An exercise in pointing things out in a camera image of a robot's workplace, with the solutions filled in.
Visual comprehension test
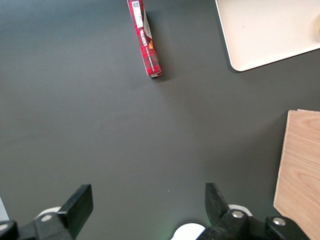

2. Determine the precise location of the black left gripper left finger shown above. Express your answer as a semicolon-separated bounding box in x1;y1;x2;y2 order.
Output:
0;184;94;240

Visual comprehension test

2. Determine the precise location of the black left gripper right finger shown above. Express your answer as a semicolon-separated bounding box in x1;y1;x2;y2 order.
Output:
196;183;311;240

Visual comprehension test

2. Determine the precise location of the red cookie box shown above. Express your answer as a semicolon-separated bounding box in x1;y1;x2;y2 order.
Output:
126;0;163;79

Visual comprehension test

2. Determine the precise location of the white rectangular tray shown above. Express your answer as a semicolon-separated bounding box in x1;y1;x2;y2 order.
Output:
214;0;320;73

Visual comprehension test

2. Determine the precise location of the wooden drawer cabinet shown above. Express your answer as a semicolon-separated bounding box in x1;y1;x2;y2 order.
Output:
272;108;320;240

